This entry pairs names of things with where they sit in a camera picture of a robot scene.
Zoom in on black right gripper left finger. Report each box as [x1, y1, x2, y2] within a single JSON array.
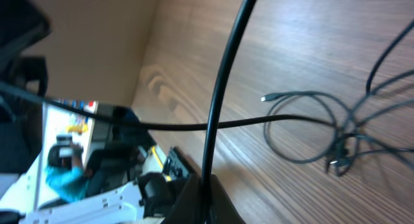
[[162, 175, 202, 224]]

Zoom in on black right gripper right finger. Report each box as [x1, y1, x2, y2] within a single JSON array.
[[208, 175, 246, 224]]

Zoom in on black micro USB cable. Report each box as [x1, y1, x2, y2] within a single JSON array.
[[325, 19, 414, 178]]

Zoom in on thick black USB-C cable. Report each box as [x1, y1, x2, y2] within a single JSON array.
[[0, 0, 337, 224]]

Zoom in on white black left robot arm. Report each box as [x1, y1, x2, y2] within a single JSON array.
[[1, 0, 177, 223]]

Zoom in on person in teal shirt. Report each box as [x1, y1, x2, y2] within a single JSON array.
[[45, 142, 92, 203]]

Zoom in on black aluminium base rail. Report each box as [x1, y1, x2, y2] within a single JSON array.
[[162, 146, 196, 180]]

